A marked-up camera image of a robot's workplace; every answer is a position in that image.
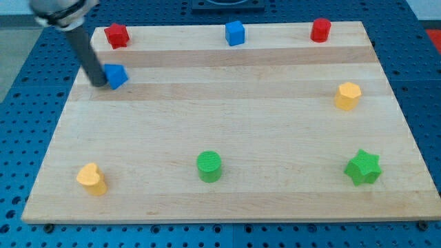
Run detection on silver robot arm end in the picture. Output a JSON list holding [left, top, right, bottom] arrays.
[[29, 0, 99, 31]]

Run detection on light wooden board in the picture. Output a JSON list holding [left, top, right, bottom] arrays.
[[22, 21, 440, 224]]

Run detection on blue cube block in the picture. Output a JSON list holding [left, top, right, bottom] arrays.
[[225, 21, 245, 46]]

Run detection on green cylinder block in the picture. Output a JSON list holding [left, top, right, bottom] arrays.
[[196, 151, 222, 183]]

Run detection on blue triangular prism block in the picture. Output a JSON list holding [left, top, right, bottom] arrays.
[[104, 64, 129, 90]]

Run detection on yellow hexagon block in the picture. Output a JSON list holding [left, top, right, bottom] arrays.
[[334, 82, 362, 111]]

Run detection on red star block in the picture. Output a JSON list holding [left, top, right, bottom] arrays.
[[104, 23, 130, 49]]

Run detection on red cylinder block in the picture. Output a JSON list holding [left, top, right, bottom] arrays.
[[310, 18, 331, 43]]

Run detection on yellow heart block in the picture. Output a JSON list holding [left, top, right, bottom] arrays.
[[76, 163, 107, 196]]

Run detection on green star block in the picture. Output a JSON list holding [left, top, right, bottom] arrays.
[[344, 149, 382, 186]]

